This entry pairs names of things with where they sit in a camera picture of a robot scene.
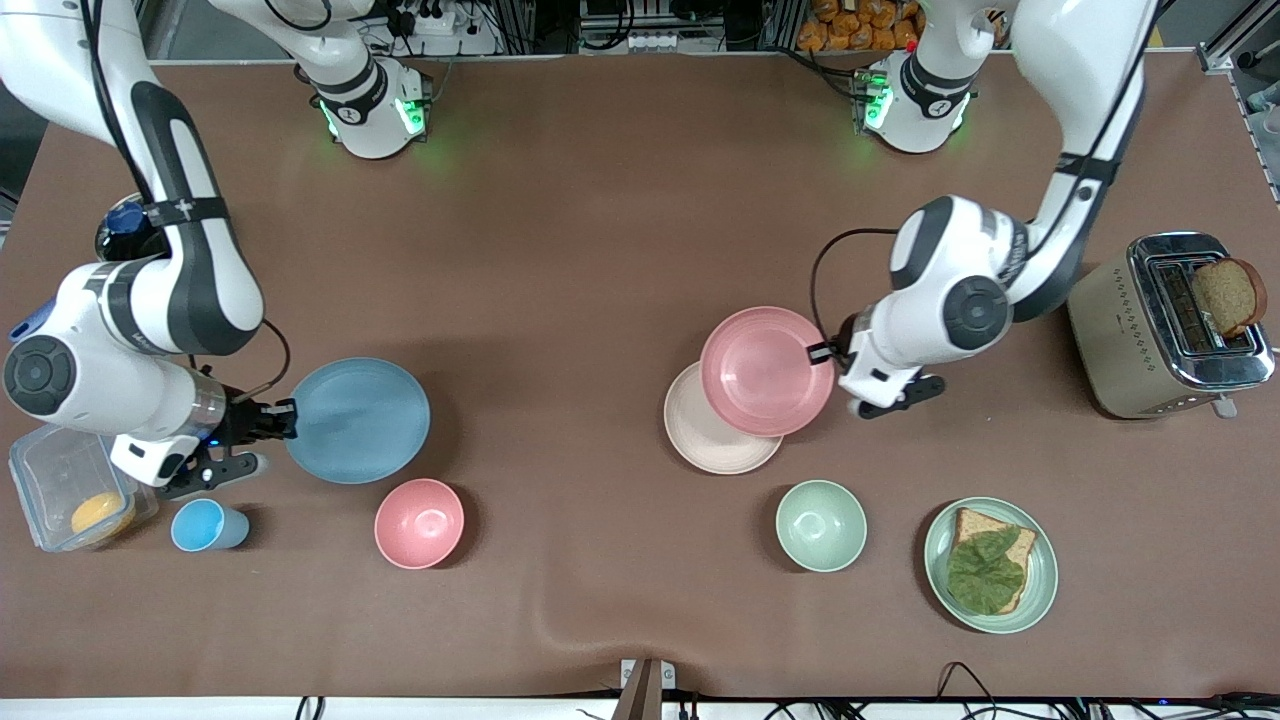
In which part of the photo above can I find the pink plate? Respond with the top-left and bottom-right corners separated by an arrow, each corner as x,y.
700,306 -> 836,438

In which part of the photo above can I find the blue plate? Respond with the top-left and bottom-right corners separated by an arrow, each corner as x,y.
285,357 -> 431,485

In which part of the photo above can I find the blue cup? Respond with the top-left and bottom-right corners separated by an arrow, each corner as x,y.
170,498 -> 251,553

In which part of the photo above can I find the beige plate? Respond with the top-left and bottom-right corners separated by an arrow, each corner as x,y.
663,360 -> 784,475

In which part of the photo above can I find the yellow round food piece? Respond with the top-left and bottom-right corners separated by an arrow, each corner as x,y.
70,491 -> 137,541

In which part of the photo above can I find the green bowl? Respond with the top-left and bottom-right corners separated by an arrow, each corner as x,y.
775,480 -> 868,573

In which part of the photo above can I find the pink bowl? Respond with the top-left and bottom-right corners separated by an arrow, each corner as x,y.
374,478 -> 466,571

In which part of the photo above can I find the clear plastic container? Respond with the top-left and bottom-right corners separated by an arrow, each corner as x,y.
8,423 -> 159,553

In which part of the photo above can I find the glass lid with blue knob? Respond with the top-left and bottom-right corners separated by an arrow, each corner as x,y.
95,195 -> 166,261

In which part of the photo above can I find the beige chrome toaster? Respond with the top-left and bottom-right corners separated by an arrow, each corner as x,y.
1066,232 -> 1277,421

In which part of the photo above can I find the brown toast slice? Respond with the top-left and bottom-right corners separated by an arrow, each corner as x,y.
948,507 -> 1038,615

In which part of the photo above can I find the green lettuce leaf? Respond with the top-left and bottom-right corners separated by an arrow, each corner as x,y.
946,527 -> 1027,615

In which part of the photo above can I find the green plate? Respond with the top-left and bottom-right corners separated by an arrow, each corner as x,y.
923,497 -> 1059,635

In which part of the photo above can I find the bag of orange buns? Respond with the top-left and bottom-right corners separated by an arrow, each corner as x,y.
797,0 -> 1006,53

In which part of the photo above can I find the thick brown bread slice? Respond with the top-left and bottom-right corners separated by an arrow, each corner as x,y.
1189,258 -> 1269,339

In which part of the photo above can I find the white power strip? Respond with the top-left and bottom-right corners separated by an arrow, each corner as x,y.
395,0 -> 458,37

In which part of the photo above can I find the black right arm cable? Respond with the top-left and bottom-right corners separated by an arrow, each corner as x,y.
80,0 -> 293,403

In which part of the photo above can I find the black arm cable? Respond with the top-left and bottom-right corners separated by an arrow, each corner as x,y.
810,0 -> 1166,349
80,0 -> 293,403

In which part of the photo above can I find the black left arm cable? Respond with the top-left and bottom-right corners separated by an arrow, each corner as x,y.
810,0 -> 1166,349

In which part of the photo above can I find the black pot with blue handle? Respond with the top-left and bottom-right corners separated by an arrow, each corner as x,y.
8,193 -> 171,343

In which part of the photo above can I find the metal table bracket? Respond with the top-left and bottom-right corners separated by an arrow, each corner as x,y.
620,658 -> 676,720

